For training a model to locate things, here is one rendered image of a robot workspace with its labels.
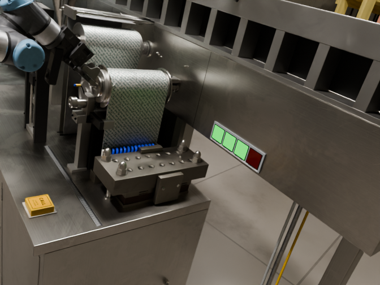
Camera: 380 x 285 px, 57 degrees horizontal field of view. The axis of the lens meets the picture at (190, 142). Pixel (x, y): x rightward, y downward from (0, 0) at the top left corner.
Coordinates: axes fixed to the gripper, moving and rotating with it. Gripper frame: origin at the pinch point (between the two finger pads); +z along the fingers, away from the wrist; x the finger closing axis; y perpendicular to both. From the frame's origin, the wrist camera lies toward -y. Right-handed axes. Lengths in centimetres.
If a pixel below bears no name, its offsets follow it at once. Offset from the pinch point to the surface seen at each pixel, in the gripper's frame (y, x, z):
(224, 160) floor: 40, 117, 243
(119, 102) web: 1.8, -4.5, 9.5
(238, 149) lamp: 17, -39, 33
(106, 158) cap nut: -15.4, -12.7, 15.9
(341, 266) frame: 10, -79, 60
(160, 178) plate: -7.9, -26.0, 28.4
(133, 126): -1.1, -4.5, 21.8
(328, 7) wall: 548, 430, 567
